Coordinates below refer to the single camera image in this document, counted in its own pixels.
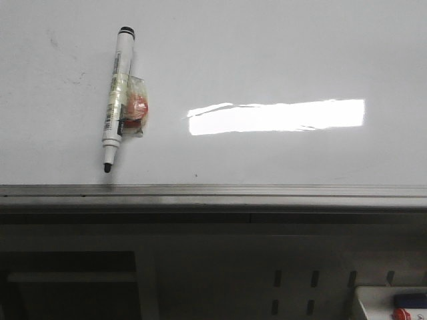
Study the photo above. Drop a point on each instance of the white whiteboard marker black tip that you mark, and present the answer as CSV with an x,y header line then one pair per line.
x,y
114,124

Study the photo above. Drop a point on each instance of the white whiteboard surface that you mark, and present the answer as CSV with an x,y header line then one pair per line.
x,y
240,92

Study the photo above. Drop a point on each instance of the white slotted pegboard panel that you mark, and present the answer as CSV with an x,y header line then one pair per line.
x,y
289,277

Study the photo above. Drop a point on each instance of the white storage bin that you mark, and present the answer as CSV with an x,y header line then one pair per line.
x,y
377,302

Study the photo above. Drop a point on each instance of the white shelf bar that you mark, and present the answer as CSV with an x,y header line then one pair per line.
x,y
72,277

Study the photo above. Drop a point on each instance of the aluminium whiteboard frame rail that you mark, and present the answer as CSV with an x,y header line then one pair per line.
x,y
213,203

